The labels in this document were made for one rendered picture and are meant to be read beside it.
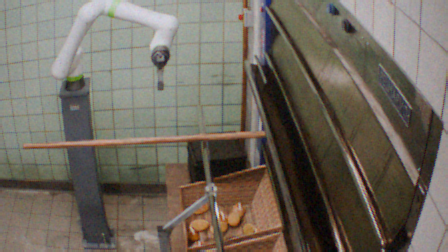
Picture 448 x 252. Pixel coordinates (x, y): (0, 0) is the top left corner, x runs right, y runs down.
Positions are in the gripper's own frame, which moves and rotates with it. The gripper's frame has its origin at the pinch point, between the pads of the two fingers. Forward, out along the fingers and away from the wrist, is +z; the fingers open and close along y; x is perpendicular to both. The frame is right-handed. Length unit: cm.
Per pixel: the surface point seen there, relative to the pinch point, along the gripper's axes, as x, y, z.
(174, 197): -5, 90, -33
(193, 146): -18, 66, -47
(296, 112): -52, 2, 37
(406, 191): -54, -35, 146
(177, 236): -4, 90, 4
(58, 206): 91, 148, -97
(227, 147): -36, 66, -45
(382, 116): -55, -42, 121
